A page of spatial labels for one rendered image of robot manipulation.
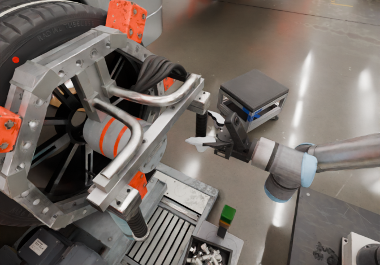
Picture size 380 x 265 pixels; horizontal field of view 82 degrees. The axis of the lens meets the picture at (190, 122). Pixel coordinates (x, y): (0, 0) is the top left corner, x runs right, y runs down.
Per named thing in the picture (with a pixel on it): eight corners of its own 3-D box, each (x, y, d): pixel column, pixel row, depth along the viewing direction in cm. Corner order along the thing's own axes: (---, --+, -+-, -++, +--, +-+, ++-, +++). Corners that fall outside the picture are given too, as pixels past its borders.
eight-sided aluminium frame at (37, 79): (158, 128, 104) (138, 4, 65) (169, 133, 102) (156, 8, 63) (63, 238, 71) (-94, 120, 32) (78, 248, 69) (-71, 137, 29)
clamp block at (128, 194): (110, 182, 49) (103, 170, 45) (143, 201, 46) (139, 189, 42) (93, 202, 46) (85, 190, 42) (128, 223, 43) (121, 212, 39)
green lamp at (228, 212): (223, 208, 73) (224, 203, 70) (234, 214, 72) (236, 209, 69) (219, 219, 71) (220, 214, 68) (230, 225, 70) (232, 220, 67)
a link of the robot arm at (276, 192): (298, 189, 77) (312, 170, 67) (280, 211, 72) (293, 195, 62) (275, 171, 81) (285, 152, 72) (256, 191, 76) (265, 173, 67)
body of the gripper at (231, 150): (211, 153, 72) (247, 168, 68) (213, 136, 66) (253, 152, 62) (220, 137, 76) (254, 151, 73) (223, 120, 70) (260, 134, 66)
